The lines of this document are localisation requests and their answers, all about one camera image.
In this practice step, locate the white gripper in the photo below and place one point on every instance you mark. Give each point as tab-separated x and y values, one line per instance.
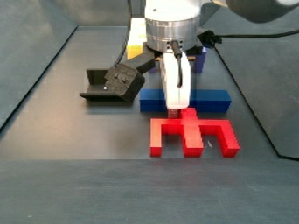
177	82

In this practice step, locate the blue rectangular block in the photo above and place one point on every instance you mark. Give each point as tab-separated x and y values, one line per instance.
209	101

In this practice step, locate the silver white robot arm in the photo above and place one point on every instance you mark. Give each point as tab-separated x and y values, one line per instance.
173	21

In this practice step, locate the yellow white peg board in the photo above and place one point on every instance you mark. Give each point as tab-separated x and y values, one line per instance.
137	38

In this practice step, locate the red fork-shaped block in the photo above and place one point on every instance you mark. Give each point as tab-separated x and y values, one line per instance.
193	128

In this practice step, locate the purple fork-shaped block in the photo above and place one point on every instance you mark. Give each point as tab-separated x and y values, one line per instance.
195	54

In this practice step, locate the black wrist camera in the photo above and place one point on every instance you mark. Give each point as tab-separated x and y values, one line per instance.
126	77

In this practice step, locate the black angle bracket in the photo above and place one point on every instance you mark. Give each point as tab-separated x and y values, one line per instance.
98	91

